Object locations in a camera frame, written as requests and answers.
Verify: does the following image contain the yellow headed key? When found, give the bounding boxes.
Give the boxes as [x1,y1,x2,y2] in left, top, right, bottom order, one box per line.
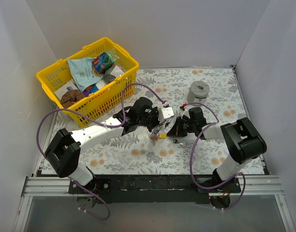
[159,133,167,139]

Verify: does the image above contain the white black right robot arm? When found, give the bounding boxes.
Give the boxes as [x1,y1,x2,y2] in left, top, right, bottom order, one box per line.
[167,107,267,192]

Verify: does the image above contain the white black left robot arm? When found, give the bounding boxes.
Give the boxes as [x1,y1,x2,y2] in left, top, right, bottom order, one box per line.
[45,97,174,193]

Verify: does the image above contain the silver loose key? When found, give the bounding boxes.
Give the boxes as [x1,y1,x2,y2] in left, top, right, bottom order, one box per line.
[173,139,183,145]

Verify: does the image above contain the grey tape roll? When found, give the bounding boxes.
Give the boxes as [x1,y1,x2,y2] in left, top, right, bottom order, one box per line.
[187,81,210,103]

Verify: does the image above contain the floral table mat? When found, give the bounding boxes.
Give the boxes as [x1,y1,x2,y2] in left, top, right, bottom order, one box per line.
[41,68,265,175]

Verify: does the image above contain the yellow plastic basket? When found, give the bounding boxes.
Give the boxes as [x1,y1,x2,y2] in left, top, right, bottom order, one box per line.
[36,37,139,127]

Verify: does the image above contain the blue green sponge pack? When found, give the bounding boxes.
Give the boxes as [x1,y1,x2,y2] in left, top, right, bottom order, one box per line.
[92,51,116,73]

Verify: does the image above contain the light blue chips bag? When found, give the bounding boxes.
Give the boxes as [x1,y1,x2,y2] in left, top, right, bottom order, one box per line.
[67,58,102,92]

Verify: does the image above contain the brown round pastry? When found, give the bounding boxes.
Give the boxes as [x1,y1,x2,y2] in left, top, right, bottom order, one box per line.
[60,89,86,108]

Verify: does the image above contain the white card box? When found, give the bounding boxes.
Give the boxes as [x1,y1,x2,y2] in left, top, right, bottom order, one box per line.
[54,80,78,100]

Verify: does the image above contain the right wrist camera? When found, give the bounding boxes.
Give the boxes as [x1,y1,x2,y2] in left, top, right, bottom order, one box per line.
[179,105,190,118]

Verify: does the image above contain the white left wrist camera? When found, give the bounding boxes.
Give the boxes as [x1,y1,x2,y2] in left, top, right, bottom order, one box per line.
[158,107,174,123]

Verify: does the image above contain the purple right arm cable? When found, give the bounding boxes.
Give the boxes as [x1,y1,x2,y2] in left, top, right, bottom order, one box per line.
[180,102,247,210]

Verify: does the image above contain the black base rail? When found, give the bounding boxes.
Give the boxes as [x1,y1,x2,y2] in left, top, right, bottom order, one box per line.
[68,174,242,205]

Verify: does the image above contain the aluminium frame rail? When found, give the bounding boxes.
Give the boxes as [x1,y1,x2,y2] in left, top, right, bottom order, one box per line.
[21,175,284,196]

